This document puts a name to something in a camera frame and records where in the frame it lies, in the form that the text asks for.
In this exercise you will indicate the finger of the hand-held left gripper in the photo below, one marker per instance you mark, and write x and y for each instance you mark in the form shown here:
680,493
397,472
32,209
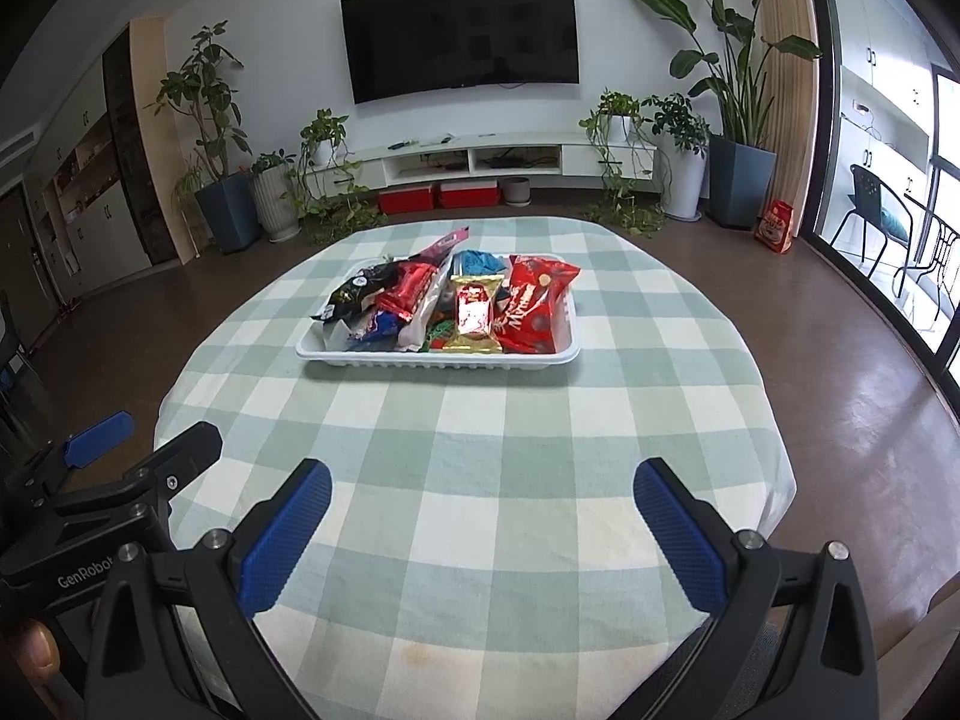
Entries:
191,450
97,439

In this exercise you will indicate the black balcony chair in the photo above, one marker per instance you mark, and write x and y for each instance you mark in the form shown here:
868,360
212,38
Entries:
866,187

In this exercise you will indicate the black sliding door frame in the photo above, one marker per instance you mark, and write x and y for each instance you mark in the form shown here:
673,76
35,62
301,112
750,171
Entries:
823,127

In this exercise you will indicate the pink snack packet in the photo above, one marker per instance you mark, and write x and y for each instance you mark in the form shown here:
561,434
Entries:
444,242

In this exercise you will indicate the leafy tree in blue pot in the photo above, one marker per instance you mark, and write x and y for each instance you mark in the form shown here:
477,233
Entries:
229,214

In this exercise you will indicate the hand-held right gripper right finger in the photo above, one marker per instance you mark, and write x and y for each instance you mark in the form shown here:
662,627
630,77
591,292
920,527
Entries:
679,536

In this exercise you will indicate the plant in white ribbed pot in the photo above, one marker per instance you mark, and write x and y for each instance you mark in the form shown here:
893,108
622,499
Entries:
275,202

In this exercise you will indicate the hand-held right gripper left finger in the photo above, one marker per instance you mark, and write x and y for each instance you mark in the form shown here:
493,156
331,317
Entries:
285,540

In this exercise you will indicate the red chocolate ball bag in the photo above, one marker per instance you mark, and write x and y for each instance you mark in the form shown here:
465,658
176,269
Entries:
536,304

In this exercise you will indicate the white balcony cabinet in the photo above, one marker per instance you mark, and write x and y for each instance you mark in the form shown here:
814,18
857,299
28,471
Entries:
885,30

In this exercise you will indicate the green snack packet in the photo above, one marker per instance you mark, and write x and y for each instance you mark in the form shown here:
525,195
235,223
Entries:
441,331

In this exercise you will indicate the bushy plant in white pot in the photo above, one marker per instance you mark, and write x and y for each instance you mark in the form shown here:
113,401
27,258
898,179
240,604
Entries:
684,187

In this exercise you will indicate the broad-leaf plant in grey-blue pot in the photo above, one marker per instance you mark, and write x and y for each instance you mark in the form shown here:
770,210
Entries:
741,180

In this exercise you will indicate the white plastic tray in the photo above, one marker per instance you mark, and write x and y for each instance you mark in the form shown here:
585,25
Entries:
450,361

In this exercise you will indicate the person's left hand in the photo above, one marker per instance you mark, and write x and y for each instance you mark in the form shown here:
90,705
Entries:
36,652

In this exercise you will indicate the white television cabinet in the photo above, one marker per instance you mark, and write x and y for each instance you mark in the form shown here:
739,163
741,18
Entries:
405,161

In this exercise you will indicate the orange and black snack bag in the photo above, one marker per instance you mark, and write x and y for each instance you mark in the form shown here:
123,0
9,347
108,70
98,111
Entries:
358,286

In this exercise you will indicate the blue chip bag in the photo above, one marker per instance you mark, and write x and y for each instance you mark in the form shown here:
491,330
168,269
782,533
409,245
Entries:
375,328

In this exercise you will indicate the red storage box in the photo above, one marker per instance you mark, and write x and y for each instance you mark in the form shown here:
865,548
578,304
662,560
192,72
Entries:
406,199
469,195

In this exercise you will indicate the red paper bag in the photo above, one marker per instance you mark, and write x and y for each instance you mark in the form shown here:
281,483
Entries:
775,227

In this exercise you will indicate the black wall television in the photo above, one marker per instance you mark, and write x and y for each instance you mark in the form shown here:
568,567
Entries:
461,37

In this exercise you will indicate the black set-top box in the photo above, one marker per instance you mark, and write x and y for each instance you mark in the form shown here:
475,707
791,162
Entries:
521,160

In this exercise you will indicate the grey round pot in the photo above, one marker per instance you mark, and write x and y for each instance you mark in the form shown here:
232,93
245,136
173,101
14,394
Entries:
516,190

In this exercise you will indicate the white and dark wall cabinet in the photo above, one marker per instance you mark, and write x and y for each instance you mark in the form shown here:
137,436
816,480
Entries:
97,217

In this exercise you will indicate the small red and white packet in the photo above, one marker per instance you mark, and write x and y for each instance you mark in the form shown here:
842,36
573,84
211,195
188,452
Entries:
472,311

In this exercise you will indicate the black balcony table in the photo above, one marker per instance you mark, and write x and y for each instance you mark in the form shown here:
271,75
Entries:
930,217

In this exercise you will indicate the green checked tablecloth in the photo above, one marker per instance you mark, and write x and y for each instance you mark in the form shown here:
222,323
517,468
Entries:
480,465

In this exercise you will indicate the beige curtain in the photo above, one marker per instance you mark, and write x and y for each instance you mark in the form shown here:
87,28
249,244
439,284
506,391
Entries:
787,90

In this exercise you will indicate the teal blue snack packet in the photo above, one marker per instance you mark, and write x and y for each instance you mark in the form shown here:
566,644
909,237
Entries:
480,262

